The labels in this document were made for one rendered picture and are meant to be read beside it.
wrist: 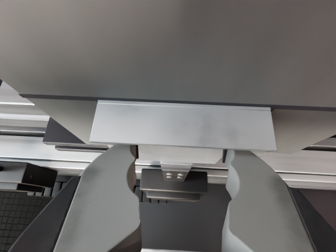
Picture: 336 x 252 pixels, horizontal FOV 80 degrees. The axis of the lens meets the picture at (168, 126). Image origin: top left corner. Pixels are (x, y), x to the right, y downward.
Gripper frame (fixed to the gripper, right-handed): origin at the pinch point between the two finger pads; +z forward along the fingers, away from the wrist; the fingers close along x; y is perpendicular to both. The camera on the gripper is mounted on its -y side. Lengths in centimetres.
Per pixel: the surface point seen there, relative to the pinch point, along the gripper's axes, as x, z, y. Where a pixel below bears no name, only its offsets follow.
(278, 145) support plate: 7.5, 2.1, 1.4
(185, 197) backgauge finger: 2.1, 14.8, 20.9
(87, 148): -9.0, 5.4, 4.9
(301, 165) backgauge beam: 26.1, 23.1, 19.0
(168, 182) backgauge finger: -0.9, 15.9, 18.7
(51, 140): -11.5, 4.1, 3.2
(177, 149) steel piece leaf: -0.1, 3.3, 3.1
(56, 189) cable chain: -31, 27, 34
